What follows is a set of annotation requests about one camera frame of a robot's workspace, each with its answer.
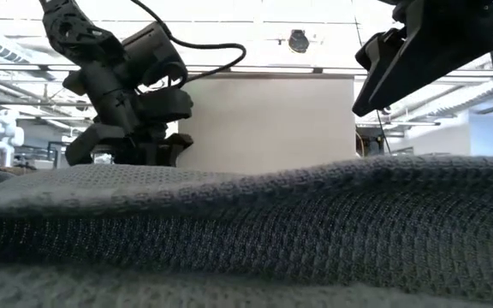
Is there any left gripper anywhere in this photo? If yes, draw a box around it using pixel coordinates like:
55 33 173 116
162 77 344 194
64 63 195 167

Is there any beige fabric storage box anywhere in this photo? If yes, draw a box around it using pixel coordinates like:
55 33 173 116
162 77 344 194
176 72 357 175

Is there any grey waffle towel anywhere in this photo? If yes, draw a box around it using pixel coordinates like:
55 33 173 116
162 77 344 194
0 154 493 308

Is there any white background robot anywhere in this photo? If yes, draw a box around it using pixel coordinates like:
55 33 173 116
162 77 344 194
0 109 26 169

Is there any black ceiling cord reel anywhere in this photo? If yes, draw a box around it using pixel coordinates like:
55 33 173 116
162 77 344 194
288 28 312 55

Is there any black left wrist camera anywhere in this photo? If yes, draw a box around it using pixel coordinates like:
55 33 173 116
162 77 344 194
120 21 190 89

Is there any black left camera cable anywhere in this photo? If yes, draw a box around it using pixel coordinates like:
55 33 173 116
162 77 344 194
128 0 247 85

